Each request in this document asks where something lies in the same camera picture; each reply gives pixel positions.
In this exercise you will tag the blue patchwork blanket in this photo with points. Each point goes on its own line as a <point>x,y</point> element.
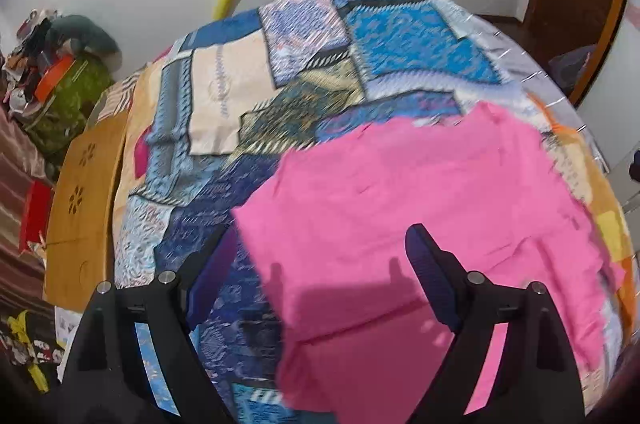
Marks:
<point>300,34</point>

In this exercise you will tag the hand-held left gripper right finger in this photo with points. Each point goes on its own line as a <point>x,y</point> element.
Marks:
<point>431,276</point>

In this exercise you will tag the black patterned cloth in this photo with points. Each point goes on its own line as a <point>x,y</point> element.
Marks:
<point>25,354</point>

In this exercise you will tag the red flat item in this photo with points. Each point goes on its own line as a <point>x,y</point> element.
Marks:
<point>36,214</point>

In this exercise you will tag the pile of assorted clutter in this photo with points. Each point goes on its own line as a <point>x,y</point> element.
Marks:
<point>30,39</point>

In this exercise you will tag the orange box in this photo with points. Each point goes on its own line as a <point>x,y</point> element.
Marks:
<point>52,77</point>

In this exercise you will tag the dark cloth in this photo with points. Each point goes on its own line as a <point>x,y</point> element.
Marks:
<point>570,65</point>

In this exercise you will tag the pink small garment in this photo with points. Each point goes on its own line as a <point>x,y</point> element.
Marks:
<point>400,179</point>

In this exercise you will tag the yellow ribbon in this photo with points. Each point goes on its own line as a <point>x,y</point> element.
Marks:
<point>22,326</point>

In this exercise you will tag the striped pillow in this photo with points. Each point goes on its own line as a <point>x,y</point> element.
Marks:
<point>119,95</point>

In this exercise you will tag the white printed sheet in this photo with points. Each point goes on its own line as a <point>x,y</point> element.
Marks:
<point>64,334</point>

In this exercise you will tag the green patterned bag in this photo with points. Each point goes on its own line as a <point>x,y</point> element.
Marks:
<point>80,96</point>

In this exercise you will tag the brown striped cloth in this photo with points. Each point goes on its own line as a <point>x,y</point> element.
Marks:
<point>15,164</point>

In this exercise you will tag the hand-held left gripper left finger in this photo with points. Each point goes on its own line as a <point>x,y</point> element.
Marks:
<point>215,276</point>

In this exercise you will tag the wooden board with flower cutouts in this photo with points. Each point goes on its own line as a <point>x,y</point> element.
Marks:
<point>85,214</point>

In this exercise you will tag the grey plush cushion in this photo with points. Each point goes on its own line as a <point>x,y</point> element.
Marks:
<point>85,31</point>

